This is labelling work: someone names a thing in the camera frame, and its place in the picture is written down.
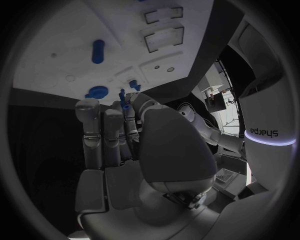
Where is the blue gear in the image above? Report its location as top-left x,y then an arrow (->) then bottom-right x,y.
84,85 -> 110,100

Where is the white cable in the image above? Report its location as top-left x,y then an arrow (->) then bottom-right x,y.
175,101 -> 214,128

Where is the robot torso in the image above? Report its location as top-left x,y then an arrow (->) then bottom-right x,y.
228,15 -> 299,192

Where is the blue plug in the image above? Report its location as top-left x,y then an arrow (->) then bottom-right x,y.
128,79 -> 142,92

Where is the white task board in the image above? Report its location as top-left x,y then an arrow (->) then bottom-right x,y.
12,0 -> 215,106

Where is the blue peg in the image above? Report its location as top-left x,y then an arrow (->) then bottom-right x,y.
118,88 -> 131,110

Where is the blue cylinder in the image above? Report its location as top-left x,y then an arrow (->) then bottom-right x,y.
91,39 -> 106,65

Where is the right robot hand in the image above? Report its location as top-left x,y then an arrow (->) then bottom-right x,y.
67,92 -> 222,240

